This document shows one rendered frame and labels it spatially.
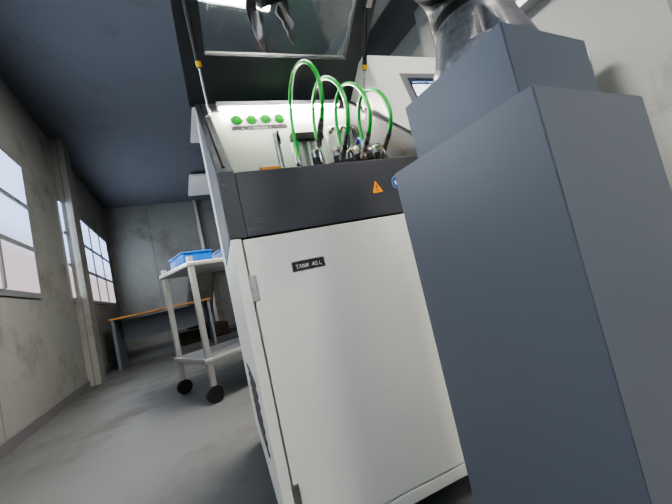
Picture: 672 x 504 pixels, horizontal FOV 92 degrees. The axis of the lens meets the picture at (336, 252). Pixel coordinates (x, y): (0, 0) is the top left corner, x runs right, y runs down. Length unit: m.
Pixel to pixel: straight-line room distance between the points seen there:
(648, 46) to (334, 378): 2.82
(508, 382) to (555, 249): 0.18
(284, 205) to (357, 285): 0.27
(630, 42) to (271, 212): 2.76
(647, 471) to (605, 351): 0.11
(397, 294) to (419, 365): 0.19
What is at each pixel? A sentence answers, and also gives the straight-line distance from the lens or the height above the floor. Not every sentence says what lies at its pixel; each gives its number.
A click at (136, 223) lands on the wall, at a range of 8.67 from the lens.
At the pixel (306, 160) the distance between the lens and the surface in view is 1.45.
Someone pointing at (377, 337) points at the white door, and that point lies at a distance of 0.86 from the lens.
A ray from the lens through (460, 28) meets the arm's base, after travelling 0.57.
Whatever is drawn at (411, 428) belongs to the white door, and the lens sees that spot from 0.96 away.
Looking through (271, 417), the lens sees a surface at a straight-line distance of 0.82.
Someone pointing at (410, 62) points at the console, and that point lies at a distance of 1.71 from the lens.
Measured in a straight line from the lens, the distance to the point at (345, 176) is 0.89.
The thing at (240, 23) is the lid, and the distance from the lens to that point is 1.47.
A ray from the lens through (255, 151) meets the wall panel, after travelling 1.45.
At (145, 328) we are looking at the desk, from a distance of 6.67.
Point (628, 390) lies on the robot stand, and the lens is 0.44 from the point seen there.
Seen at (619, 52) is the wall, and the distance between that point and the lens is 3.16.
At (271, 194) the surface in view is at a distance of 0.82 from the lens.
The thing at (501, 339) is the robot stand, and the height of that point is 0.53.
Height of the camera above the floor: 0.66
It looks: 4 degrees up
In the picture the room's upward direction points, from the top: 13 degrees counter-clockwise
